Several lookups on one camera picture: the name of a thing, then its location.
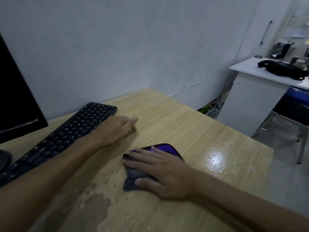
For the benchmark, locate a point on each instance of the white side desk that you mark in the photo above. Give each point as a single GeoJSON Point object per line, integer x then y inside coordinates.
{"type": "Point", "coordinates": [251, 103]}

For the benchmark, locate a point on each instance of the small grey cup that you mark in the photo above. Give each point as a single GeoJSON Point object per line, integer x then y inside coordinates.
{"type": "Point", "coordinates": [301, 64]}

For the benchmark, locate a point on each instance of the pinned white paper notices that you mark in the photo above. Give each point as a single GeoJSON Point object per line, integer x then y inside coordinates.
{"type": "Point", "coordinates": [295, 28]}

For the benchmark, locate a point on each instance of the small dark cup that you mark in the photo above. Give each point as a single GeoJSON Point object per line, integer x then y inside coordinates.
{"type": "Point", "coordinates": [293, 60]}

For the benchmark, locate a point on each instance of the purple grey cleaning cloth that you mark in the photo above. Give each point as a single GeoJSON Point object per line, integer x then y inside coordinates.
{"type": "Point", "coordinates": [166, 147]}

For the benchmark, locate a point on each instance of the small grey object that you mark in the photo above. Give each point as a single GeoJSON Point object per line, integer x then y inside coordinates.
{"type": "Point", "coordinates": [258, 56]}

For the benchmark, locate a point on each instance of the dark floor clutter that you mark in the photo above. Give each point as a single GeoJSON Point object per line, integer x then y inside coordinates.
{"type": "Point", "coordinates": [210, 107]}

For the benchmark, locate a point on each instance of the black computer monitor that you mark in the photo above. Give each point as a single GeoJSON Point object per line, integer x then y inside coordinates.
{"type": "Point", "coordinates": [17, 99]}

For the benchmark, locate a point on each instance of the person's right forearm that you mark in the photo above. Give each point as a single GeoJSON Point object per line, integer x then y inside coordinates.
{"type": "Point", "coordinates": [253, 207]}

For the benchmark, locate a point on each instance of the person's left hand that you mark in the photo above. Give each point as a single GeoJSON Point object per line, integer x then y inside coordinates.
{"type": "Point", "coordinates": [113, 130]}

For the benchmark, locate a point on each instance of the person's right hand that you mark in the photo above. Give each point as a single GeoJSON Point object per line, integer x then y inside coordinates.
{"type": "Point", "coordinates": [173, 176]}

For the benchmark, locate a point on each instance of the glossy black chair backrest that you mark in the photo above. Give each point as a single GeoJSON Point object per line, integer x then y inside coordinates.
{"type": "Point", "coordinates": [280, 50]}

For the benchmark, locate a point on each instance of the black keyboard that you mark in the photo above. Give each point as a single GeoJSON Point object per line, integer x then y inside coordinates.
{"type": "Point", "coordinates": [79, 125]}

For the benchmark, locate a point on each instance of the light wooden table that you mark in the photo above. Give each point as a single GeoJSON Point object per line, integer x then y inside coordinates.
{"type": "Point", "coordinates": [181, 118]}

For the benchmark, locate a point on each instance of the person's left forearm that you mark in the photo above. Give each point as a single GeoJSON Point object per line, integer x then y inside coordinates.
{"type": "Point", "coordinates": [43, 186]}

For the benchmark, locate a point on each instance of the black bag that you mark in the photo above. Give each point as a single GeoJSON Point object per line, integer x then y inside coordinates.
{"type": "Point", "coordinates": [282, 68]}

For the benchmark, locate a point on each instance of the black chair cushion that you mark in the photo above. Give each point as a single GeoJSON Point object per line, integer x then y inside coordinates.
{"type": "Point", "coordinates": [292, 108]}

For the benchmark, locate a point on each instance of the blue chair seat pad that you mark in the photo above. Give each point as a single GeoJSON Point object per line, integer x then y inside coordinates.
{"type": "Point", "coordinates": [300, 95]}

